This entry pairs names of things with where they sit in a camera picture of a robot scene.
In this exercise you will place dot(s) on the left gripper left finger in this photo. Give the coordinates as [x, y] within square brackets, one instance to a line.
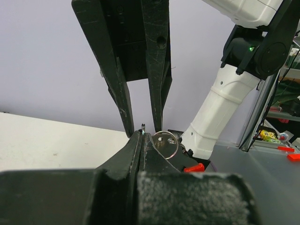
[101, 196]

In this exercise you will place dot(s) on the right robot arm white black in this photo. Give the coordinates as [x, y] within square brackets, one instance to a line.
[256, 48]

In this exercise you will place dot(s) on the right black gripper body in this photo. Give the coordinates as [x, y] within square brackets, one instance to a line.
[124, 20]

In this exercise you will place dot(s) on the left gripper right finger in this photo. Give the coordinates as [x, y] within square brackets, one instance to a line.
[166, 196]

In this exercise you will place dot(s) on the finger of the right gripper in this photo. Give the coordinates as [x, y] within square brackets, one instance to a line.
[91, 18]
[158, 55]

